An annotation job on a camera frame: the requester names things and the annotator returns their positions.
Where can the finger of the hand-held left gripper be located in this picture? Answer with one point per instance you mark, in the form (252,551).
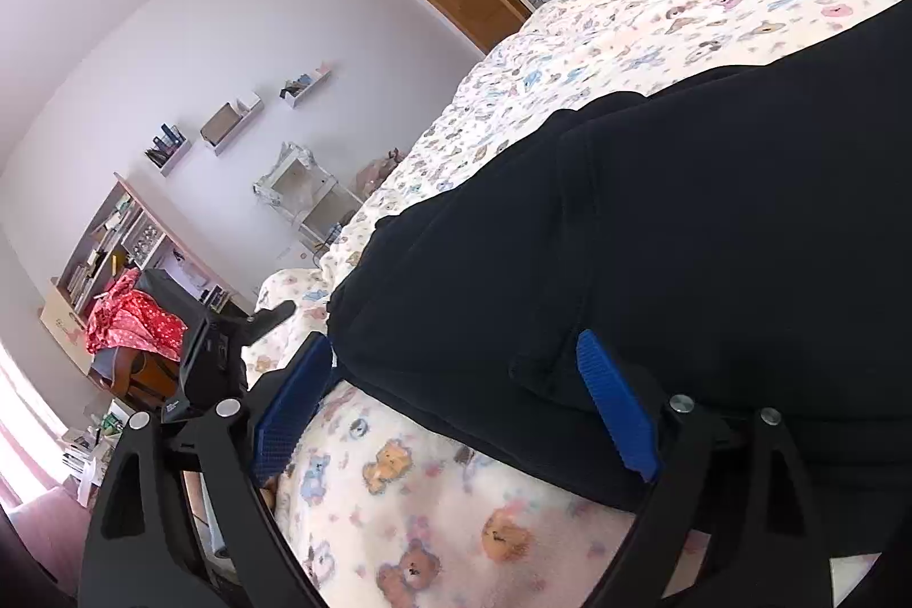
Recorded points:
(271,317)

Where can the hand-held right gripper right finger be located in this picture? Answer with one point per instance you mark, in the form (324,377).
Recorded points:
(616,408)

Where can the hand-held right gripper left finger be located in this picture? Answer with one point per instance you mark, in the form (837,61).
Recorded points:
(292,408)

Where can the black pants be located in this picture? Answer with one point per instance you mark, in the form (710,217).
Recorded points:
(712,223)

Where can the brown wooden chair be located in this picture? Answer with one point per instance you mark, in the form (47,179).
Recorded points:
(146,376)

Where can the black monitor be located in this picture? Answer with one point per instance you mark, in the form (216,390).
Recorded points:
(171,294)

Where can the red patterned cloth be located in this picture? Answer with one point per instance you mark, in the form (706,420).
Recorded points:
(132,319)

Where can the white ornate rack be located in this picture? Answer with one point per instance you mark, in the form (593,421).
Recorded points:
(285,180)

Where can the white small table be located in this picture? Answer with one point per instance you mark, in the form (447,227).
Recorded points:
(92,458)

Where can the beige cardboard box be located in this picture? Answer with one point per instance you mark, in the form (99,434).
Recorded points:
(60,323)

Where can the bed with bear-print quilt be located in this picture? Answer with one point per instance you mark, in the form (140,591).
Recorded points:
(427,529)

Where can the brown plush toy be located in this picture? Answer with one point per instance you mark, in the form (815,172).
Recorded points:
(379,170)

